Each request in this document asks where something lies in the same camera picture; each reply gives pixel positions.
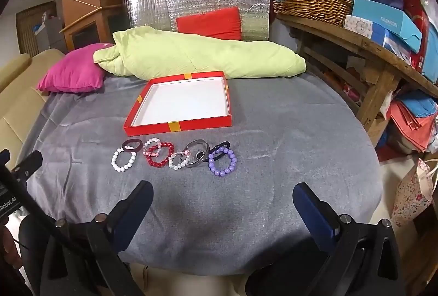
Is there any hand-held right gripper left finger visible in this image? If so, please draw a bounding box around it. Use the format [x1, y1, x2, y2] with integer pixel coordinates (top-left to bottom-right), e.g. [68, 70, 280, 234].
[53, 181, 153, 296]

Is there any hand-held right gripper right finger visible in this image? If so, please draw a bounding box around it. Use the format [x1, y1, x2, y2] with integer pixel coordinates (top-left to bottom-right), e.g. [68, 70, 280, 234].
[284, 182, 406, 296]

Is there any clear pink bead bracelet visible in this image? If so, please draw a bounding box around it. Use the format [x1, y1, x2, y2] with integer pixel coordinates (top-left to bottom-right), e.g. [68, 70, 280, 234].
[167, 150, 191, 171]

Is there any red bead bracelet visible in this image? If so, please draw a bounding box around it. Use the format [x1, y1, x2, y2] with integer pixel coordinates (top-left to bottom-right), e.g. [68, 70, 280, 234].
[145, 142, 175, 169]

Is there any silver bangle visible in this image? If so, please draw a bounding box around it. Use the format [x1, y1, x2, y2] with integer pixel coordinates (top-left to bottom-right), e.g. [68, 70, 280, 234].
[185, 138, 210, 169]

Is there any purple bead bracelet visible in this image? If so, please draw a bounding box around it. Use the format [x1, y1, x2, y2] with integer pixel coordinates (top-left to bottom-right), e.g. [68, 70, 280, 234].
[208, 147, 238, 177]

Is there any black hair tie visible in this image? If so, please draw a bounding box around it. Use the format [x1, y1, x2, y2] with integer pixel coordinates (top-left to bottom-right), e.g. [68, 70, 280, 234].
[208, 141, 231, 160]

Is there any red shallow cardboard box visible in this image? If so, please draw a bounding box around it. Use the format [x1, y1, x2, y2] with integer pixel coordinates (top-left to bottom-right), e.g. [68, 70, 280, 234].
[123, 71, 234, 137]

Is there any person's left hand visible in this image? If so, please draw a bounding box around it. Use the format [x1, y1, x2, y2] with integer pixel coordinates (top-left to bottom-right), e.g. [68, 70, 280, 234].
[0, 228, 19, 273]

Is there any beige sofa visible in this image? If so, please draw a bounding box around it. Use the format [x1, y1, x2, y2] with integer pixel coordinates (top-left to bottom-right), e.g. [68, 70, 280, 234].
[0, 49, 66, 171]

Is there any grey blanket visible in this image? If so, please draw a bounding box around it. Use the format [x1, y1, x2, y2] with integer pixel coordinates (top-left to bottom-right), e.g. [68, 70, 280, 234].
[25, 72, 382, 266]

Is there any magenta pillow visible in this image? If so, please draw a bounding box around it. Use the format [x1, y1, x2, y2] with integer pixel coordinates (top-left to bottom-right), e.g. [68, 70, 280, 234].
[36, 43, 116, 93]

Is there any floral paper gift bag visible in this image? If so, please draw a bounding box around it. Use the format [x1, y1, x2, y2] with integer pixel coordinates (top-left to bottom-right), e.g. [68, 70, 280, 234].
[390, 158, 438, 229]

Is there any brown woven cabinet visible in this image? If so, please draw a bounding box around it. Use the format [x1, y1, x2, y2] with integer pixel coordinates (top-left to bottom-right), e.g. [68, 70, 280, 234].
[15, 5, 42, 54]

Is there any stack of folded cloths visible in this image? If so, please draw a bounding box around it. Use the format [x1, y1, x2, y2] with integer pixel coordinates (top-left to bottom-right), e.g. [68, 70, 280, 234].
[389, 90, 438, 153]

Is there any light green pillow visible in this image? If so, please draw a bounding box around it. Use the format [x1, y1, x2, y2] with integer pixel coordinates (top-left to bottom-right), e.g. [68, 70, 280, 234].
[93, 26, 306, 81]

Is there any wooden bench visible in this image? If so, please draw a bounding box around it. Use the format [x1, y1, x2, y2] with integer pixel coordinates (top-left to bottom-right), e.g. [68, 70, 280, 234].
[275, 13, 438, 137]

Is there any small floral box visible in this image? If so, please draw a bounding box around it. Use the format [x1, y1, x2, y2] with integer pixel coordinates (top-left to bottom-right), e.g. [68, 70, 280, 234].
[344, 15, 374, 39]

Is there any red cushion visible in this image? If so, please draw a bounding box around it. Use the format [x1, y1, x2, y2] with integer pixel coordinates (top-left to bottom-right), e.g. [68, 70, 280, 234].
[176, 7, 243, 41]

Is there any light blue cardboard box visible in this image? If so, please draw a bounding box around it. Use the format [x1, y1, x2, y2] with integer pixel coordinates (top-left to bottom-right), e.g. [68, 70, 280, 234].
[352, 0, 422, 54]

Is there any wicker basket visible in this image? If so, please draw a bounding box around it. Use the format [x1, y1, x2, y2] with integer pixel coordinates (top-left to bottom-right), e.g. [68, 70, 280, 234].
[273, 0, 353, 27]

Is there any red flat box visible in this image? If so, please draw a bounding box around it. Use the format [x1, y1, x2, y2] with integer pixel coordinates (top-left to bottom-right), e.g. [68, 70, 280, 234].
[402, 0, 430, 73]

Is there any small pink white bead bracelet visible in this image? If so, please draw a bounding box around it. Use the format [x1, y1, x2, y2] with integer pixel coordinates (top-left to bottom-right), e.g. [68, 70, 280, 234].
[143, 137, 162, 157]

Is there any maroon hair tie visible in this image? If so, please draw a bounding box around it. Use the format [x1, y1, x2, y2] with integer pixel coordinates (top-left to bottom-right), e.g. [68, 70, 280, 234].
[122, 138, 143, 153]

